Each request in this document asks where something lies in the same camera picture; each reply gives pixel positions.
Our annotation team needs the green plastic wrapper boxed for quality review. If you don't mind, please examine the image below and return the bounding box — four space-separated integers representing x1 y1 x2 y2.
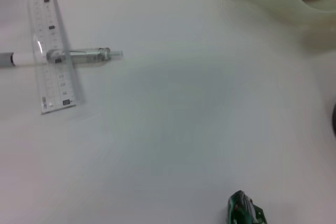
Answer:
227 189 268 224

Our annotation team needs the grey white ballpoint pen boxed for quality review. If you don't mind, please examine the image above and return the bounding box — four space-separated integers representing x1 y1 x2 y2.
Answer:
0 47 124 69

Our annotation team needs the transparent plastic ruler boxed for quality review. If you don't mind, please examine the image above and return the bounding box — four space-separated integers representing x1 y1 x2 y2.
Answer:
27 0 87 116

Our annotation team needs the translucent green fruit bowl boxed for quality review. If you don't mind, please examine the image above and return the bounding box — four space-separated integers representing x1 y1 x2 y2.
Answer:
209 0 336 54

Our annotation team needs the black mesh pen holder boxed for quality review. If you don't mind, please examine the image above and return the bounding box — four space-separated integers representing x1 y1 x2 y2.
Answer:
331 103 336 137

